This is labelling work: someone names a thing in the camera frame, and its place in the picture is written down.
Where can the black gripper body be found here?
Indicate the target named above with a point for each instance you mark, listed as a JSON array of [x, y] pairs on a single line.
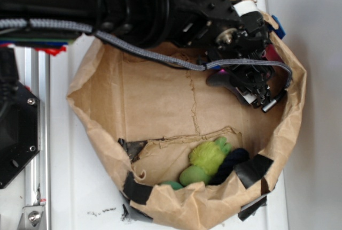
[[238, 38]]

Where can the aluminium extrusion rail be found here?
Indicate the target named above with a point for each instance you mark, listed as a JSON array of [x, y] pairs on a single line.
[[37, 172]]

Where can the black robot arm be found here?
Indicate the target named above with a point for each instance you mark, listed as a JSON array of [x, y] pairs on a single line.
[[137, 24]]

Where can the metal corner bracket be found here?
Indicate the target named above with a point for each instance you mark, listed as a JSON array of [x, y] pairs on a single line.
[[32, 218]]

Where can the dark navy rope toy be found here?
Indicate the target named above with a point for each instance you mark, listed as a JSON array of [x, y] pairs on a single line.
[[234, 158]]

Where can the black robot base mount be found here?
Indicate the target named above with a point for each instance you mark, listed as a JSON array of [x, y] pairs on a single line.
[[19, 120]]

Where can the gray plush elephant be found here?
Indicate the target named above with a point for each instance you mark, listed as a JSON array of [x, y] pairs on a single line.
[[223, 79]]

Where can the green plush toy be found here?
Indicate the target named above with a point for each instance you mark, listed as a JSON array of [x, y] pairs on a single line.
[[205, 160]]

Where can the brown paper bag bin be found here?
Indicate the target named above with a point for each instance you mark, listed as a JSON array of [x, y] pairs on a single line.
[[143, 119]]

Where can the white plastic tray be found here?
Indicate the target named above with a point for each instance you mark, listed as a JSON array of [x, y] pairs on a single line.
[[83, 196]]

